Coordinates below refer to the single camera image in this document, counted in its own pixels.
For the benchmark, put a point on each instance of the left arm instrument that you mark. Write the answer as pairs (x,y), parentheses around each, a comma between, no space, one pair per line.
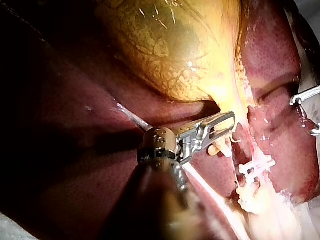
(160,143)

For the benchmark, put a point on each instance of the left arm instrument jaw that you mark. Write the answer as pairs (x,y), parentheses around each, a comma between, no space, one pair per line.
(212,137)
(221,119)

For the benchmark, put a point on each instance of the gallbladder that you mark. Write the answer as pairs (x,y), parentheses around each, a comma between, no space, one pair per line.
(170,50)

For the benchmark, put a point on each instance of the dark left arm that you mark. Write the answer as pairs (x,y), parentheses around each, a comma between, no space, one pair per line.
(152,202)

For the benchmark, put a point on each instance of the thin tube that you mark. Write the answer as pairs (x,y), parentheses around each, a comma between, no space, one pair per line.
(253,150)

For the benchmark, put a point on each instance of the white clip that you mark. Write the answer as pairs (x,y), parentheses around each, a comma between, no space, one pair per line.
(257,167)

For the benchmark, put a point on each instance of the dark red liver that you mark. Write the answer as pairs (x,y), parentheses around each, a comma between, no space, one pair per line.
(82,105)

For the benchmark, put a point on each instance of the white cloth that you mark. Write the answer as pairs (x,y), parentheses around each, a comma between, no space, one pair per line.
(12,228)
(312,12)

